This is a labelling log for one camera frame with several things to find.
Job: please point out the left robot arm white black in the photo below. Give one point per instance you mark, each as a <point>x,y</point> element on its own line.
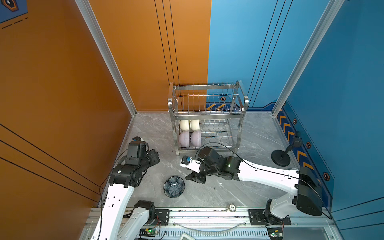
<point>125,177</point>

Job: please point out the cream white bowl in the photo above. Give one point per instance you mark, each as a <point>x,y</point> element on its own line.
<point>184,125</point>
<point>195,125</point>

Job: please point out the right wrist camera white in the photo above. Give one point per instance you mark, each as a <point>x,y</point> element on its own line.
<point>191,164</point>

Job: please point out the cream white bowl top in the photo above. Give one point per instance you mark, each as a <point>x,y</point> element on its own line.
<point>184,125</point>

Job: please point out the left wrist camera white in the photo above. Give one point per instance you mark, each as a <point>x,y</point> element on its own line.
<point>137,139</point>

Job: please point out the dark blue patterned bowl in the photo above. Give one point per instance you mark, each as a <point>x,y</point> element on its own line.
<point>174,187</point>

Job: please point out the green circuit board right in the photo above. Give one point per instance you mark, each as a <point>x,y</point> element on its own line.
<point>275,233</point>

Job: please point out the black microphone stand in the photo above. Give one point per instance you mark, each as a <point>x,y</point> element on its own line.
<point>280,157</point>

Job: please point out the stainless steel dish rack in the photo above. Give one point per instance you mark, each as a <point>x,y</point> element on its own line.
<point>220,107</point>

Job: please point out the small round silver knob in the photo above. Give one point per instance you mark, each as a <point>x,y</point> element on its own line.
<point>232,208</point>

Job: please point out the green circuit board left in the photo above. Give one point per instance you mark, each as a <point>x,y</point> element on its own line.
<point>148,233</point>

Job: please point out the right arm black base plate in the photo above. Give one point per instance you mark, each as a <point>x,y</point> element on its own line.
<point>259,217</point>

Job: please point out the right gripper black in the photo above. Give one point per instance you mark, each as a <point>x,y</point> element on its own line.
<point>195,176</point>

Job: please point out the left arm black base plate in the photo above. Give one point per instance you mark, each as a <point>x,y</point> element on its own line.
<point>159,214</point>

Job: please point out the aluminium front rail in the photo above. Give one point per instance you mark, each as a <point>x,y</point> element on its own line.
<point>221,224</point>

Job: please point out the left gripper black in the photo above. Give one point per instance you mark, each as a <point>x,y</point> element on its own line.
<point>154,155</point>

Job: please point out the green circuit board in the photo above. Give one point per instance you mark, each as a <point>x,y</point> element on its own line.
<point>148,233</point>
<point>275,233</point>

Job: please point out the lilac bowl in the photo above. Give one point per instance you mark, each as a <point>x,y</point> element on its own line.
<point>196,138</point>
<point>184,139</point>

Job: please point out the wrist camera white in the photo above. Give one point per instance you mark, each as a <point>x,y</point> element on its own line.
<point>191,164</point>
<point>137,139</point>

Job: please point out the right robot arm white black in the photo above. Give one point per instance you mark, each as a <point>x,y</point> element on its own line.
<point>301,187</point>

